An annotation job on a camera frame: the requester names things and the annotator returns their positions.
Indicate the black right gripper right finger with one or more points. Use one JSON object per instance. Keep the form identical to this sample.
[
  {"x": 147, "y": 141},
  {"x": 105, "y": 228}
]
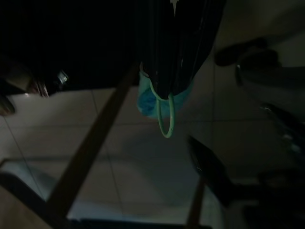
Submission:
[{"x": 195, "y": 35}]

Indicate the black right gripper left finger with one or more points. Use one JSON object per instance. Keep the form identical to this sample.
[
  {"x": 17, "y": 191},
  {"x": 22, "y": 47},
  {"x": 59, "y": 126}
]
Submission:
[{"x": 155, "y": 47}]

